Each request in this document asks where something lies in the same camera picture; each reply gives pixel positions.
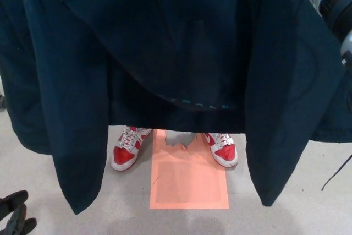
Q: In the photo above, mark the robot left black three-fingered hand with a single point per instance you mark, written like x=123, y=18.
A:
x=17, y=218

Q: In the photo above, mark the dark navy long coat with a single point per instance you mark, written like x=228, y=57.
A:
x=82, y=53

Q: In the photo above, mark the person right red white sneaker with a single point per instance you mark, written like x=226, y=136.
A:
x=122, y=156

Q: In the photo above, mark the person red white sneaker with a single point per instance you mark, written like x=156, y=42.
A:
x=122, y=156
x=226, y=152

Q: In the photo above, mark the person left red white sneaker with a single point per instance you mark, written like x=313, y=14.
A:
x=226, y=152

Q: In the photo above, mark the black chair caster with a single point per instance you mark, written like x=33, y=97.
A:
x=2, y=101

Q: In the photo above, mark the pink rectangular floor marker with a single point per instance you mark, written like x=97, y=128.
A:
x=189, y=182

